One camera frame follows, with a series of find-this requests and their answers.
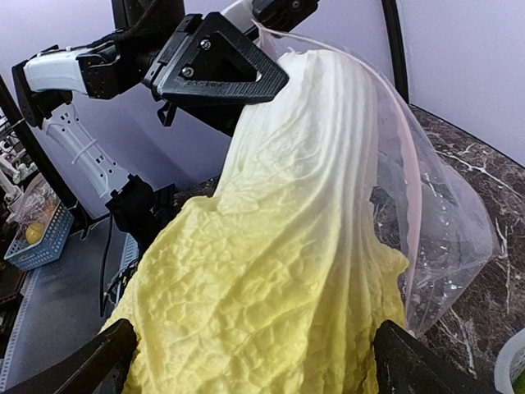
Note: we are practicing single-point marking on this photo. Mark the blue background basket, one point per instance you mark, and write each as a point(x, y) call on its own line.
point(48, 249)

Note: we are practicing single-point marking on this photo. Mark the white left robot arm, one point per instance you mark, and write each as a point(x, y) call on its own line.
point(45, 86)

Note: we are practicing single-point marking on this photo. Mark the white slotted cable duct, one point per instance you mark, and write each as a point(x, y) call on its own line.
point(11, 345)

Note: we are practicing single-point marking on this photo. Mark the yellow napa cabbage toy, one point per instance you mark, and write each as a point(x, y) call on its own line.
point(277, 283)

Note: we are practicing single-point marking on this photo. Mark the clear zip top bag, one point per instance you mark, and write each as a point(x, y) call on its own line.
point(444, 227)

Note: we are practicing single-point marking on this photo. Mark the black enclosure frame post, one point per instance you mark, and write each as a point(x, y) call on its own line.
point(396, 44)

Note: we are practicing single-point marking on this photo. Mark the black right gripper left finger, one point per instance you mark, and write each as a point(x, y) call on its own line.
point(100, 366)

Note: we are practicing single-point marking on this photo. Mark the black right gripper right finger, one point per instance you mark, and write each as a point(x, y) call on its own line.
point(405, 365)

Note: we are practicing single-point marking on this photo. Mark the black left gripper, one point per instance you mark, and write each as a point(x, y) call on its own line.
point(208, 66)

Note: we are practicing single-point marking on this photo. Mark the white plastic basket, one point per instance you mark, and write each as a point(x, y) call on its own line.
point(509, 363)

